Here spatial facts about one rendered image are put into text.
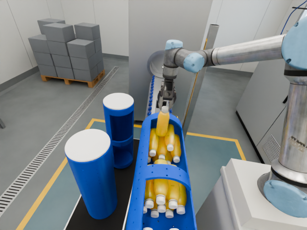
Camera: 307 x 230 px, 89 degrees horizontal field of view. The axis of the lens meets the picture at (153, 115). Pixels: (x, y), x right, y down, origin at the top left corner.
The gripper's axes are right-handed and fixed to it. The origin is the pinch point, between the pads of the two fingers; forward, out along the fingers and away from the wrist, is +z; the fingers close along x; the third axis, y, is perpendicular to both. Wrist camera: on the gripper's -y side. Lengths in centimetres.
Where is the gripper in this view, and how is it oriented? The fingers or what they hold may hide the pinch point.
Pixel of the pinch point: (165, 108)
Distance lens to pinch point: 89.3
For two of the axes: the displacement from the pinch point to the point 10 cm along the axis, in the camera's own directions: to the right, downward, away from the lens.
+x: -10.0, -0.9, -0.1
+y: 0.4, -6.0, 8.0
